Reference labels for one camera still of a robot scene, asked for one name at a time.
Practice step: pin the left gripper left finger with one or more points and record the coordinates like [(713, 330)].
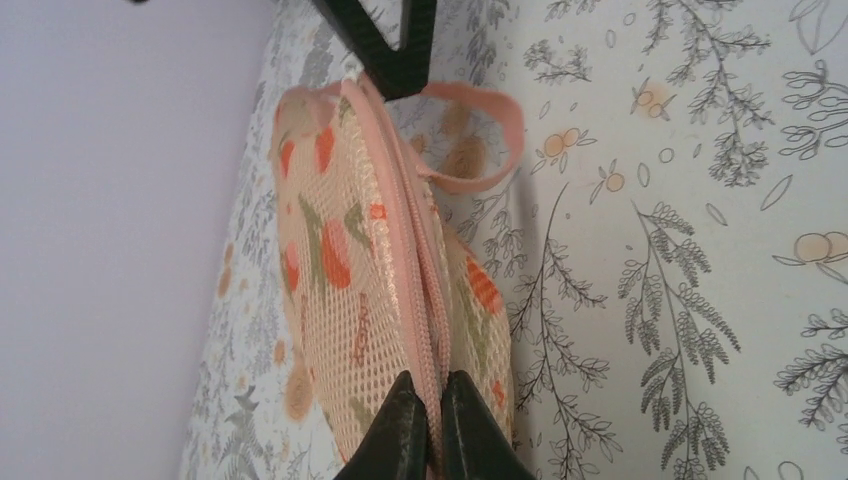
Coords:
[(395, 447)]

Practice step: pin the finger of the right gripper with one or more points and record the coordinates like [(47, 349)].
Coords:
[(398, 71)]

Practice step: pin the floral patterned table mat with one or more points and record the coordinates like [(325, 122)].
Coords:
[(671, 250)]

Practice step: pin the orange floral mesh laundry bag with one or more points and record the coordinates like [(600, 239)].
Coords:
[(375, 282)]

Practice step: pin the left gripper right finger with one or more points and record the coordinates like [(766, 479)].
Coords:
[(473, 445)]

